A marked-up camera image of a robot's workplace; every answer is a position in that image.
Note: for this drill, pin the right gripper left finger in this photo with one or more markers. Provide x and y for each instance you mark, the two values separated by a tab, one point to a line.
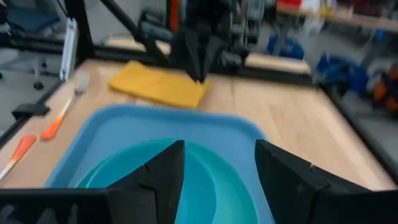
155	193

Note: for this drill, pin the yellow cloth napkin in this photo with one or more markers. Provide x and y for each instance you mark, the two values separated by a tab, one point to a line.
155	84

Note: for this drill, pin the silver aluminium bracket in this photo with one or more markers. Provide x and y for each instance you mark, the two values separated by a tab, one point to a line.
69	46

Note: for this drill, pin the blue plastic tray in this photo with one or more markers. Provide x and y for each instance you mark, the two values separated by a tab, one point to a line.
140	127

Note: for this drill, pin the orange and black tool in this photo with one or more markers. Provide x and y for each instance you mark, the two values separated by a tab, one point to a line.
387	90

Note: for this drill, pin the blue bowl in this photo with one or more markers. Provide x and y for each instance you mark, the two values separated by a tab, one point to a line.
196	186

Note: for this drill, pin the blue container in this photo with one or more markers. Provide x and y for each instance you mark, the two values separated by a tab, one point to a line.
286	46

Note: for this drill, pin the grey office chair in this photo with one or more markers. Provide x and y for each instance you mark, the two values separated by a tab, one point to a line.
28	18

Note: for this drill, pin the teal plate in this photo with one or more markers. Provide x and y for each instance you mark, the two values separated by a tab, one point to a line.
236	186

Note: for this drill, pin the blue storage bin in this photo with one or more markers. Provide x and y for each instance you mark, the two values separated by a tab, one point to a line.
342	73

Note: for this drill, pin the wooden workbench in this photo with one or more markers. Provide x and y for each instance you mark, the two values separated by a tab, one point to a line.
342	15

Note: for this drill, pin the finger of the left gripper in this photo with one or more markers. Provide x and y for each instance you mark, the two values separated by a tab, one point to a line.
189	49
211	49

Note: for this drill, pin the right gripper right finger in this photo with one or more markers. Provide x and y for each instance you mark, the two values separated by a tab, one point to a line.
295	193

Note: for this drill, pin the black frame clamp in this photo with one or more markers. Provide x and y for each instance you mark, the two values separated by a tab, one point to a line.
31	109

